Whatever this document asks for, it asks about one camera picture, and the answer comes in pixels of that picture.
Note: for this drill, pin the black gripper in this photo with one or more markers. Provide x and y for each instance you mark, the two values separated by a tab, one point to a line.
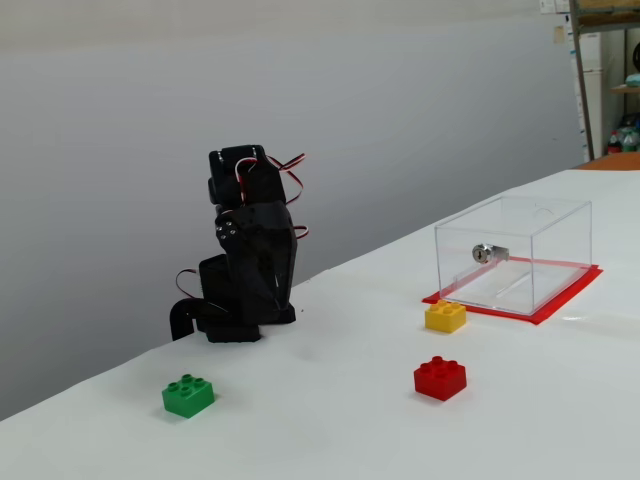
272	250

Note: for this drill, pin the green lego brick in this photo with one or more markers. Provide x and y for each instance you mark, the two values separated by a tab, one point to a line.
187	397

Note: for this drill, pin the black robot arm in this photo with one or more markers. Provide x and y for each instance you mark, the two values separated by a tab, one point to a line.
225	300

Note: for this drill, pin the yellow lego brick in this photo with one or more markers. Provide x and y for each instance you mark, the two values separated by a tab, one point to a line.
445	316

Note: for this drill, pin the red lego brick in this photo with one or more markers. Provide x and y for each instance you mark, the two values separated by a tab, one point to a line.
440	380

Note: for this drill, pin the silver box lock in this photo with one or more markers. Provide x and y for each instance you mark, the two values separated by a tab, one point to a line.
482	253

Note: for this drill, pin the transparent plastic box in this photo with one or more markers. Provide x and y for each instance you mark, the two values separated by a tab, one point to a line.
560	235

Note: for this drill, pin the red tape square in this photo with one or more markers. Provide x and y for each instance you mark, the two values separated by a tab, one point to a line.
570	295

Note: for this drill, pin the orange table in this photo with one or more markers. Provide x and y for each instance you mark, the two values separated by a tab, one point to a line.
615	161

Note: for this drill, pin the red capped bottle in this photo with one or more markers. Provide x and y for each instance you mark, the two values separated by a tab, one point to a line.
613	144

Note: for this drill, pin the metal shelf rack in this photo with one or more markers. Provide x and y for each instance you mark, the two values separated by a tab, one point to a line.
582	75

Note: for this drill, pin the green plastic bottle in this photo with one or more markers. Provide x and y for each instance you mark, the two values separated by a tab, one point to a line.
630	137

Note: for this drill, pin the teal object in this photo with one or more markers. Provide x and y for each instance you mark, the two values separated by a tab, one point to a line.
634	81

